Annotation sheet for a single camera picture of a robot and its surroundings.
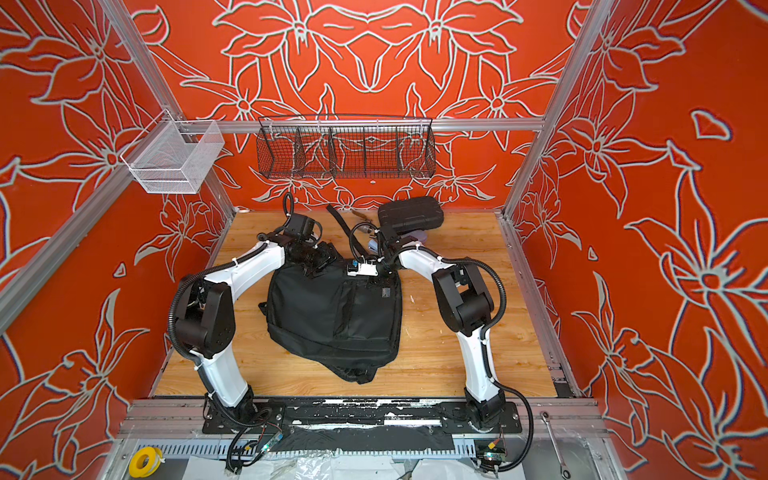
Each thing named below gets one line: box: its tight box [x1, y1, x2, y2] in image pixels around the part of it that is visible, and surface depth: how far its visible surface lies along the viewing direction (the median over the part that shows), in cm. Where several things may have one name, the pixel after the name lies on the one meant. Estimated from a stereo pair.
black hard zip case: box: [378, 196, 445, 234], surface depth 114 cm
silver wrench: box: [540, 411, 572, 479], surface depth 70 cm
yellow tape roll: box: [129, 446, 163, 479], surface depth 68 cm
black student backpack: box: [258, 255, 403, 384], surface depth 87 cm
